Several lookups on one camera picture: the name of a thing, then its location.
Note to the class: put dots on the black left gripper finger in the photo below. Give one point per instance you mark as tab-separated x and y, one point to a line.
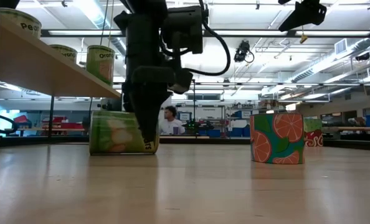
127	96
149	112

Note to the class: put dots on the green Pears can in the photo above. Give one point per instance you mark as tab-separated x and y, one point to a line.
116	133
20	23

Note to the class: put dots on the green Orange can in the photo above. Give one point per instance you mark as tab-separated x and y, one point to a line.
65	53
99	65

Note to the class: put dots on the green can with red band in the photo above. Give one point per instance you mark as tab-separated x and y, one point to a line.
314	133

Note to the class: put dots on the teal can with orange slices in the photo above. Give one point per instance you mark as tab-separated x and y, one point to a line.
277	140

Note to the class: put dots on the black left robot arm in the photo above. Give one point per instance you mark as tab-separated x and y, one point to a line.
144	9

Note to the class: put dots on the black background robot arm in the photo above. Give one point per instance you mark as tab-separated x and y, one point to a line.
200	126

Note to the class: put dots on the red background shelf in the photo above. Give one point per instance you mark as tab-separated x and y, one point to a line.
66	126

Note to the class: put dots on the light wooden shelf board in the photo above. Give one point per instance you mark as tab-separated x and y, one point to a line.
32	65

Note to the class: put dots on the grey background cabinet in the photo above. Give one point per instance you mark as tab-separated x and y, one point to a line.
116	104

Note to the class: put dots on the person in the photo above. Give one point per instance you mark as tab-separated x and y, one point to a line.
172	126

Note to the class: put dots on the white ceiling vent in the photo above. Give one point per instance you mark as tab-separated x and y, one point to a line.
340	46

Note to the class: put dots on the small black ceiling fixture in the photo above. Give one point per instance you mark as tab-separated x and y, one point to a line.
362	56

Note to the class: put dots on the long blue storage bin row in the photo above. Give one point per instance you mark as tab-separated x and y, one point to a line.
238	133

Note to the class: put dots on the wooden background bench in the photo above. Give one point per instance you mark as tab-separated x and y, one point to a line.
353	128

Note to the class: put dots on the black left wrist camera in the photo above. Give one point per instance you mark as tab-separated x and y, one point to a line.
185	29

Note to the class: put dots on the silver ceiling duct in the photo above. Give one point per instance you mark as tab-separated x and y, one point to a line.
94	12
312	73

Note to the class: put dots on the black table frame rail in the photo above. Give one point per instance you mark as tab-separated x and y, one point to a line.
203	140
359	145

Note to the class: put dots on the black overhead camera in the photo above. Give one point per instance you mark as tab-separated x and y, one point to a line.
241	51

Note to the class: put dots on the black overhead frame bar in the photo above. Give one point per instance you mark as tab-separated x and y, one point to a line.
44	33

